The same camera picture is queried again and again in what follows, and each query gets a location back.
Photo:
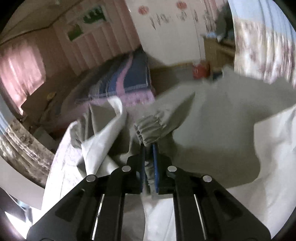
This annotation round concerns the pink window curtain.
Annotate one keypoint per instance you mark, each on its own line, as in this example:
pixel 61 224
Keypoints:
pixel 22 71

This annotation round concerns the red container on floor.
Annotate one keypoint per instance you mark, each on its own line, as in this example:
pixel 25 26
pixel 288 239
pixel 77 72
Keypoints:
pixel 201 69

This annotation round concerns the grey green large jacket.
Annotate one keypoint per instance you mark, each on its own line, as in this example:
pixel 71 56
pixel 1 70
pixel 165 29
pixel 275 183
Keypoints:
pixel 239 130

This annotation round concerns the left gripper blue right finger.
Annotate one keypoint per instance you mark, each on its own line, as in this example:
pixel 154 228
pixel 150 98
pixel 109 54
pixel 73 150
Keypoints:
pixel 204 209

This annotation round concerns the white wardrobe with stickers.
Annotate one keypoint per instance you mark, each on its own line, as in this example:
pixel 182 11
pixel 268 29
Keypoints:
pixel 172 32

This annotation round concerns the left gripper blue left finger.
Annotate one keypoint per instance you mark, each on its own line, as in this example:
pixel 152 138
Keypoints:
pixel 93 209

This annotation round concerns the green wall picture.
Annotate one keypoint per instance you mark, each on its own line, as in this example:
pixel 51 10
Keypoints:
pixel 83 23

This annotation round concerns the blue pink striped quilt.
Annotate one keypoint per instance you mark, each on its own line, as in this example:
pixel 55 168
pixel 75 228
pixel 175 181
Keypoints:
pixel 126 76

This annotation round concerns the left floral curtain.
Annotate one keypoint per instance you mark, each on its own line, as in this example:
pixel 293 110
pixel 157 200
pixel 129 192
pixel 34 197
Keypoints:
pixel 22 151

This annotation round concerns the floral beige blue curtain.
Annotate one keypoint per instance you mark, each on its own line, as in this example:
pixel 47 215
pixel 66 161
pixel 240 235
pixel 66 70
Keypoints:
pixel 265 41

